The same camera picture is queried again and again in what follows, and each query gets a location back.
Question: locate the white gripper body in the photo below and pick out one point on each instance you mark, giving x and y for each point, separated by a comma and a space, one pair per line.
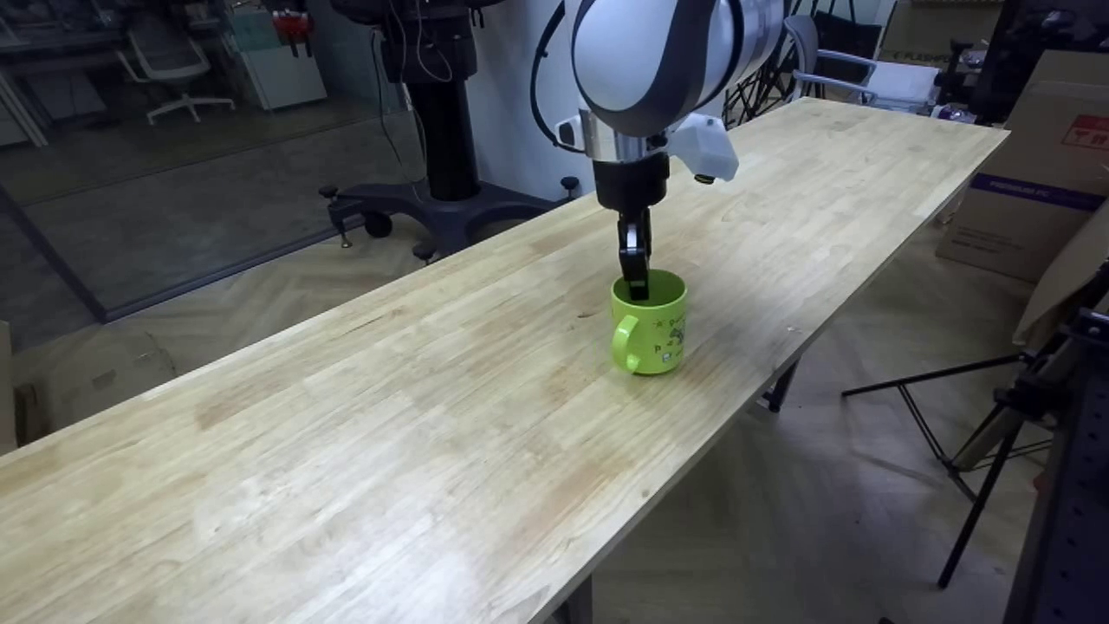
631, 186

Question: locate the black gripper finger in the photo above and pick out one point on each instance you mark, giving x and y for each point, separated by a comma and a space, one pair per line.
637, 270

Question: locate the green plastic mug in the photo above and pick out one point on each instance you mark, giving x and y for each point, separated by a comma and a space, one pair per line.
661, 340

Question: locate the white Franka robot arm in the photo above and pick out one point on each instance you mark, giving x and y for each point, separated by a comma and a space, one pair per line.
647, 56

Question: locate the black stand legs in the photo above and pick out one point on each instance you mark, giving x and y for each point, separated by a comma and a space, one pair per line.
766, 91

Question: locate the black table leg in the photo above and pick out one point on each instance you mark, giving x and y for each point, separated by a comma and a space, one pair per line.
780, 387

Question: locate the white chair with armrests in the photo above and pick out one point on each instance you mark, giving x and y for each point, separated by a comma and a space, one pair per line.
904, 81

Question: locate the small red object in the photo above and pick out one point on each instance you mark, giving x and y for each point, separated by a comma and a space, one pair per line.
292, 24

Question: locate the white cabinet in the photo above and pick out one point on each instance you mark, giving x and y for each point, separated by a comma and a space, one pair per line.
273, 69

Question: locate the closed cardboard box with label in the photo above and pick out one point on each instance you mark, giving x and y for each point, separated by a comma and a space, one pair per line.
1040, 150

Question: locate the black tripod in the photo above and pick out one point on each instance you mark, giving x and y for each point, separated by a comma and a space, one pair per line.
982, 498

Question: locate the black equipment stack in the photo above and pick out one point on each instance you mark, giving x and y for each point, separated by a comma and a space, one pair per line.
1025, 47

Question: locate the leaning cardboard sheet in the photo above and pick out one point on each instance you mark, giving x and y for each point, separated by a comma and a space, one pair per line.
1077, 278

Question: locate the white office chair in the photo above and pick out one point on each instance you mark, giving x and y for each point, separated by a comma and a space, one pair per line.
161, 56

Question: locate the grey desk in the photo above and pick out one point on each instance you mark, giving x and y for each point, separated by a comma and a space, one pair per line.
45, 38

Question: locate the black robot pedestal with wheels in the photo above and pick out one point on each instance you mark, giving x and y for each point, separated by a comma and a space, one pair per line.
445, 141

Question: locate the black metal frame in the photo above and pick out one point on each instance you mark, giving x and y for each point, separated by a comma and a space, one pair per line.
1077, 521

